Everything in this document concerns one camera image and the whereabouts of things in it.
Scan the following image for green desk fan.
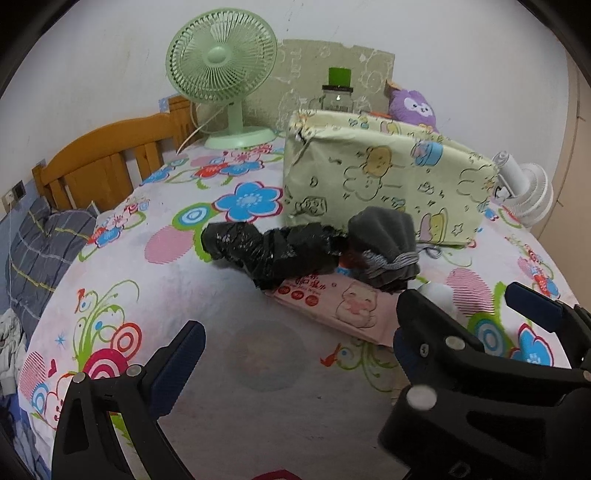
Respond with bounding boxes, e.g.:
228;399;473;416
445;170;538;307
166;11;279;149

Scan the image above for wall socket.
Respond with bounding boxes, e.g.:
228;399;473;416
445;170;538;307
0;181;26;208

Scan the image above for purple plush bunny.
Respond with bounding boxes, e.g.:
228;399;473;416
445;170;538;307
388;88;438;132

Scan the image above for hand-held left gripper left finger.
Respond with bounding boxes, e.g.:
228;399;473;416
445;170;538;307
52;322;206;480

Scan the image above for grey socks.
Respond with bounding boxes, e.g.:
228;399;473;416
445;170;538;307
347;207;421;294

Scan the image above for beige door frame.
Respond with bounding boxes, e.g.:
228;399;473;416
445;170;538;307
538;51;591;268

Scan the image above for pink wet wipes pack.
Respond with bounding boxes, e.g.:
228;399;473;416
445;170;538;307
272;274;402;344

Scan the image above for wooden bed headboard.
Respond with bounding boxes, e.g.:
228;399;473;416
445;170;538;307
31;95;199;213

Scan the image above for white fan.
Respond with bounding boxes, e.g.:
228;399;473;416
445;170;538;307
492;152;555;227

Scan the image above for green cartoon-print board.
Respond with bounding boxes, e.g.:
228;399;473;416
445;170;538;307
240;39;396;139

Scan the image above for yellow cartoon-print storage box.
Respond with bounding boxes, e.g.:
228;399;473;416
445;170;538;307
283;110;500;247

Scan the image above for glass mug with green lid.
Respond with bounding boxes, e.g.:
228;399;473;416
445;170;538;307
310;67;355;114

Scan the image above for white fan cable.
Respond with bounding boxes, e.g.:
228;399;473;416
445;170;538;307
178;104;218;153

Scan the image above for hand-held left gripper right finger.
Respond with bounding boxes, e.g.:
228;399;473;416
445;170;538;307
392;330;413;385

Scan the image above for white crumpled cloth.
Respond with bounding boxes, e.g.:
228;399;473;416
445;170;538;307
0;309;28;393

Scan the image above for grey plaid pillow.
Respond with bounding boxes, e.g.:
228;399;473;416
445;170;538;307
9;198;99;324

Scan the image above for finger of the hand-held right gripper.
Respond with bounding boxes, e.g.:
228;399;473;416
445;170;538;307
505;282;591;384
396;290;485;386

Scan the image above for black plastic bag roll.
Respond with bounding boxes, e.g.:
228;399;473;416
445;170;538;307
201;222;352;291

